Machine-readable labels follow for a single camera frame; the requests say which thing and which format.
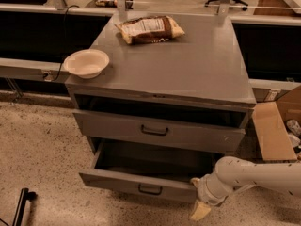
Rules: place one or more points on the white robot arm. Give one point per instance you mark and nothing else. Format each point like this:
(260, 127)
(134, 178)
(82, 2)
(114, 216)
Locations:
(232, 175)

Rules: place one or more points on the grey top drawer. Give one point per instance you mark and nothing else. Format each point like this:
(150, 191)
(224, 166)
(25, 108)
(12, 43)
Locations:
(174, 134)

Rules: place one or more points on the white bowl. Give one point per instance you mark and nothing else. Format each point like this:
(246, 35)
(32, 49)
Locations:
(87, 63)

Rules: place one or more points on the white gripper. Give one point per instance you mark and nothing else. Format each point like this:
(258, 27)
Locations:
(206, 190)

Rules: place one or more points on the wooden cabinet background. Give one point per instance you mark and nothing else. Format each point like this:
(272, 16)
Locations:
(274, 8)

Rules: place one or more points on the grey drawer cabinet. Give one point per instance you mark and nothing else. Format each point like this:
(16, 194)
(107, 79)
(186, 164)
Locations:
(199, 77)

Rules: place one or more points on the black bar on floor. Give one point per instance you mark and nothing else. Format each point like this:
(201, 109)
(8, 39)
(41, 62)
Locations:
(25, 196)

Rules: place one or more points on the grey drawer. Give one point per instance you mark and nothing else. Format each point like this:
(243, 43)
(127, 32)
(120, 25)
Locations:
(174, 134)
(148, 170)

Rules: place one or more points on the brown chip bag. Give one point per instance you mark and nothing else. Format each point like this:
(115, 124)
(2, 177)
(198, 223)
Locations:
(151, 29)

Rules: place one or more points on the office chair base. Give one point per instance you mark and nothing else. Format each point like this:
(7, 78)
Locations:
(243, 4)

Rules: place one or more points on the cardboard box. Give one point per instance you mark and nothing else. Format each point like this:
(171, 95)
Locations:
(269, 120)

